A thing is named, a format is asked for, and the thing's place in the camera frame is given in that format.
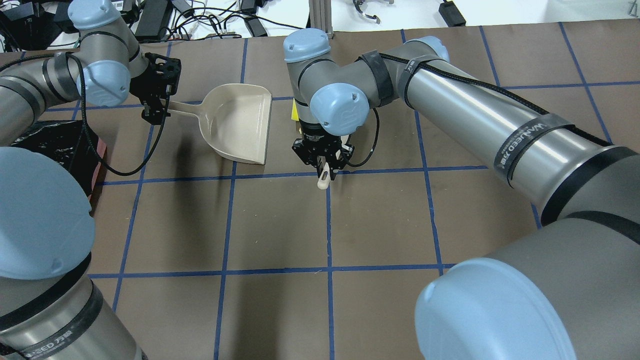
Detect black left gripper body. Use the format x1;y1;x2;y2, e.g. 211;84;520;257
130;53;182;109

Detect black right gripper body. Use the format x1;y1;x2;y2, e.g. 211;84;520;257
292;122;355;167

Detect beige hand brush black bristles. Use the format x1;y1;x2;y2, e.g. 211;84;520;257
317;160;331;191

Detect yellow green sponge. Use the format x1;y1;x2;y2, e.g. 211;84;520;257
290;98;300;122

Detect beige plastic dustpan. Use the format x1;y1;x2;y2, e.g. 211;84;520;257
168;83;273;166

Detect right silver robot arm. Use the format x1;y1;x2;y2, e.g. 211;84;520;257
283;28;640;360

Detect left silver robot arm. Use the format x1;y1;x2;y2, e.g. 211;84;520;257
0;0;181;360

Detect black lined trash bin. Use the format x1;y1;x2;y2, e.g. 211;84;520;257
10;120;106;199

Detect black power brick top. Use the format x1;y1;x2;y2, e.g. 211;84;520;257
134;0;173;43

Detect black power adapter far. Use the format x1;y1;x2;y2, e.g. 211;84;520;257
244;17;269;38

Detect black power adapter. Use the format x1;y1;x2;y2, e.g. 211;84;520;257
438;0;467;28
244;17;269;38

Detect black power adapter near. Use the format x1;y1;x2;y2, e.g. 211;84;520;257
438;0;467;28

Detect aluminium frame post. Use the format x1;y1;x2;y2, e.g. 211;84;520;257
308;0;334;37

